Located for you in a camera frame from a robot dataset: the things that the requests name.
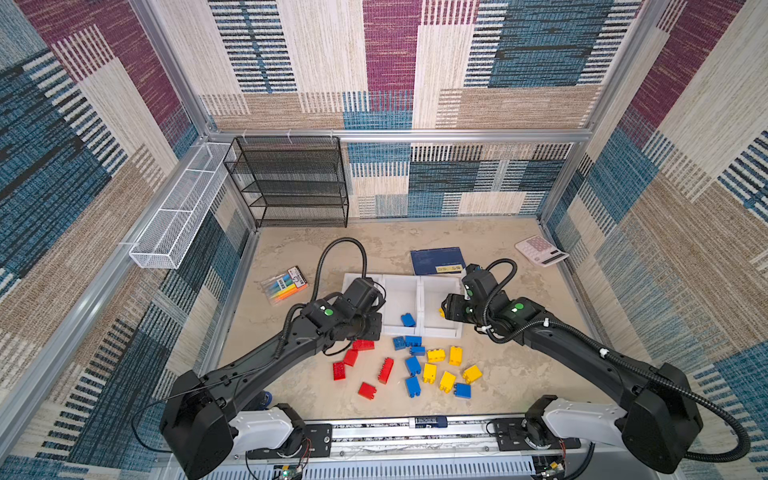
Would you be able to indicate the pink calculator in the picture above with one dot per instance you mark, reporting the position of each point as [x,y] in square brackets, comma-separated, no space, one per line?
[540,251]

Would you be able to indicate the red lego brick bottom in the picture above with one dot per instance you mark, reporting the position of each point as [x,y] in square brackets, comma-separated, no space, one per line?
[367,391]

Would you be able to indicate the white wire mesh basket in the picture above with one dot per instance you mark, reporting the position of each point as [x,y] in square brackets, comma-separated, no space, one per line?
[165,241]

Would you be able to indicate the blue book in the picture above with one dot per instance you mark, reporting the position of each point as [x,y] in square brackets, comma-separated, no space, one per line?
[447,260]

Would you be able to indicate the red long lego brick top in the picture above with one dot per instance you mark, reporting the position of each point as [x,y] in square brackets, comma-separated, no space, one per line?
[363,345]

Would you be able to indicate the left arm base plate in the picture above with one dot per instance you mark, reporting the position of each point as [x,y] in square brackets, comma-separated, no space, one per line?
[312,440]

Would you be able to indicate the red small lego brick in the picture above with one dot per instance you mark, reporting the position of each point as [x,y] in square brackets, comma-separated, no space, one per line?
[351,357]

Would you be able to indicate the pack of coloured markers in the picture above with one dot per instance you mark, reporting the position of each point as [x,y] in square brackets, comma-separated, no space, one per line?
[284,285]

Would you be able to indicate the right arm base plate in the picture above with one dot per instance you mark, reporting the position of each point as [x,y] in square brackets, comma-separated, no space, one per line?
[519,434]

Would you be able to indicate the black wire shelf rack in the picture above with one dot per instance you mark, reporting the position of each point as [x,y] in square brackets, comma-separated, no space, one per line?
[290,181]

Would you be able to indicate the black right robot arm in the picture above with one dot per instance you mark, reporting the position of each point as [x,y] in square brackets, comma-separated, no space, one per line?
[653,413]

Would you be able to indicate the yellow long lego brick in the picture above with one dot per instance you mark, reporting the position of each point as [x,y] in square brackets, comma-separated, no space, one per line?
[436,355]

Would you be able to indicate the blue long lego brick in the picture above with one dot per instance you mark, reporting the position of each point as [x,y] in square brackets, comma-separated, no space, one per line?
[413,340]

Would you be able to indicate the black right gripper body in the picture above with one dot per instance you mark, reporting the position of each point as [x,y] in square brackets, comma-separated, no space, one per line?
[464,310]

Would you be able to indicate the white middle bin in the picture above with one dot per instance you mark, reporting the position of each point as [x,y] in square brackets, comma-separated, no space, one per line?
[402,298]

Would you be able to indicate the white right bin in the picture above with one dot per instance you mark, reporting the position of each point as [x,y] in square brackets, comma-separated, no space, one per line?
[433,291]

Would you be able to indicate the aluminium front rail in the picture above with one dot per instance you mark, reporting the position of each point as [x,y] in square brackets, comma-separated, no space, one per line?
[468,447]

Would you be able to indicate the red long lego brick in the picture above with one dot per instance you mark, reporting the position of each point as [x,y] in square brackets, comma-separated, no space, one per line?
[385,371]
[363,345]

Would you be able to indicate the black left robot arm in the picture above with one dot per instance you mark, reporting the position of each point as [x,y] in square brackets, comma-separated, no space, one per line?
[209,418]

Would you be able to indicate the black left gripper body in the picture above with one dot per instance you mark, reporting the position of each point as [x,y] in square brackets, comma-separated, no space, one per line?
[366,328]

